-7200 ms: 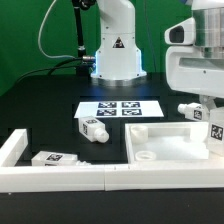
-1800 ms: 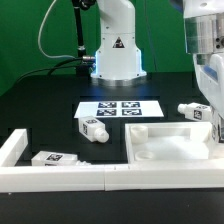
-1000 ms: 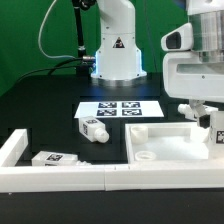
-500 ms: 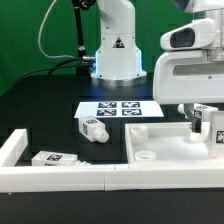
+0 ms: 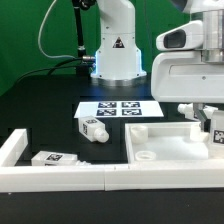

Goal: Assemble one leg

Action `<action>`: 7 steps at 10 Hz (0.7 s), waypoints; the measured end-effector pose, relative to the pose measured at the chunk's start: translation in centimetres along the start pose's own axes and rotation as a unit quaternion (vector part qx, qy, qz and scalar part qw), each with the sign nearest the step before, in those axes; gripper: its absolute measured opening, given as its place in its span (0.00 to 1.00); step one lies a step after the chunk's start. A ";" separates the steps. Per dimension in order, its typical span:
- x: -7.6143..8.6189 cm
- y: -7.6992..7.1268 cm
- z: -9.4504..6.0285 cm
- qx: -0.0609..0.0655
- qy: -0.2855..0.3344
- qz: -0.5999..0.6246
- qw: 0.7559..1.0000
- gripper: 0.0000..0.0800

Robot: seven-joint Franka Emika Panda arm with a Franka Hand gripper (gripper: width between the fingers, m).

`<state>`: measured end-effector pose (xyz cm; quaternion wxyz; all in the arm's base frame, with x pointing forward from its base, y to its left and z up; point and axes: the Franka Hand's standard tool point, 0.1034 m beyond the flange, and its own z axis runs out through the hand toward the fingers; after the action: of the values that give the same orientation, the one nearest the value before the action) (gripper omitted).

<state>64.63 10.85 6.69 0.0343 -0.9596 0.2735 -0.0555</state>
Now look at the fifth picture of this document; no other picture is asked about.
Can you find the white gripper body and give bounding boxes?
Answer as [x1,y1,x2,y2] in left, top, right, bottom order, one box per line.
[151,51,224,103]

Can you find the grey cable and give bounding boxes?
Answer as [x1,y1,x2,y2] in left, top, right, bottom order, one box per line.
[37,0,84,61]

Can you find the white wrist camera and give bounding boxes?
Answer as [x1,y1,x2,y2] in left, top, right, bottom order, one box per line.
[156,20,204,51]

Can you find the black cables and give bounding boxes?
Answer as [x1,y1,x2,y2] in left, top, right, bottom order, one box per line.
[13,56,98,88]

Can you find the black camera pole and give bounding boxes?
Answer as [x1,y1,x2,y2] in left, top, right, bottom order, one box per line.
[72,0,96,76]

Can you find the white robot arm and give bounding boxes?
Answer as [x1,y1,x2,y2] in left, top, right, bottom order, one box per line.
[91,0,224,122]

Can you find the white sheet with tags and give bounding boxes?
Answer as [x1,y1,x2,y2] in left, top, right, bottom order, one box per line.
[74,101,163,118]

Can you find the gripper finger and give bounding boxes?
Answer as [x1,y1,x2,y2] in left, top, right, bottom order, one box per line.
[193,103,210,131]

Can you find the white U-shaped fence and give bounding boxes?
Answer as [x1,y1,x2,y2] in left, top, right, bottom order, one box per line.
[0,129,224,193]

